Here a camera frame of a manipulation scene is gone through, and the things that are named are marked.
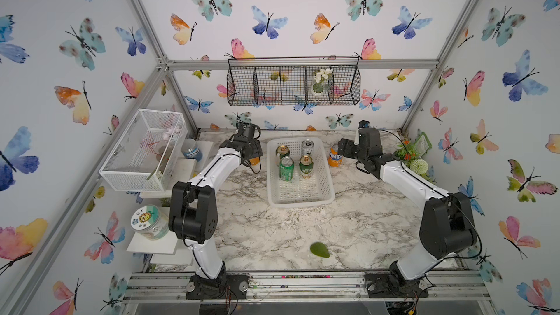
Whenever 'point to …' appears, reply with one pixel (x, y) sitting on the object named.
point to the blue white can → (190, 150)
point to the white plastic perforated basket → (317, 192)
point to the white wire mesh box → (147, 154)
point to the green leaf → (320, 249)
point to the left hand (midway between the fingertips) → (253, 146)
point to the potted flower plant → (409, 155)
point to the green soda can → (286, 168)
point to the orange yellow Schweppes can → (254, 161)
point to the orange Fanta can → (335, 160)
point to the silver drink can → (307, 146)
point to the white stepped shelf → (169, 251)
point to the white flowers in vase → (322, 84)
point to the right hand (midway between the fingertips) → (350, 140)
